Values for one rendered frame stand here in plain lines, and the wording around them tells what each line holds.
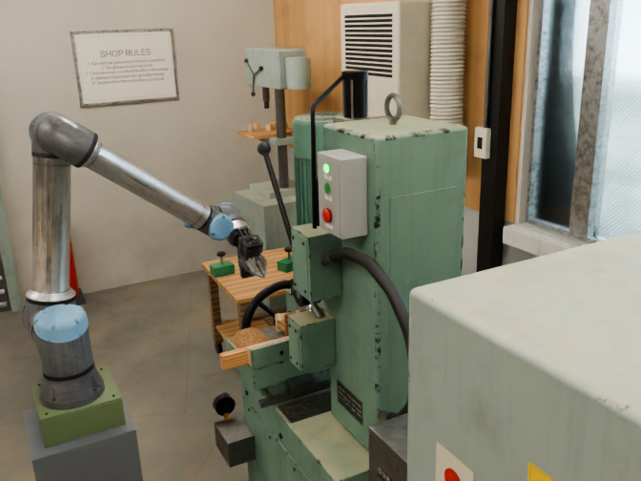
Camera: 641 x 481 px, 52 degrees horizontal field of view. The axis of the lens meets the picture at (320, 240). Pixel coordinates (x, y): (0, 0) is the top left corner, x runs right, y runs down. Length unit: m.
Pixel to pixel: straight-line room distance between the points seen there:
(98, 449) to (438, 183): 1.35
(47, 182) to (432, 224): 1.25
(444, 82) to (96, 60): 2.37
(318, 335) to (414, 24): 1.90
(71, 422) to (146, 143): 2.79
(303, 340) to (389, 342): 0.22
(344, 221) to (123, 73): 3.41
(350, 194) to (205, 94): 3.52
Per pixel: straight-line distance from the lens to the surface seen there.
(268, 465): 1.91
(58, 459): 2.19
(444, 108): 3.04
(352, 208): 1.29
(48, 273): 2.23
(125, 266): 4.82
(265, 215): 3.91
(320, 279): 1.43
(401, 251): 1.34
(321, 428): 1.65
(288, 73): 3.78
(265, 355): 1.70
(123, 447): 2.22
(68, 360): 2.13
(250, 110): 4.87
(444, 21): 3.02
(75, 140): 2.03
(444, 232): 1.39
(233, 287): 3.20
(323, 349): 1.55
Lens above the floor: 1.73
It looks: 18 degrees down
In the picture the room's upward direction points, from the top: 2 degrees counter-clockwise
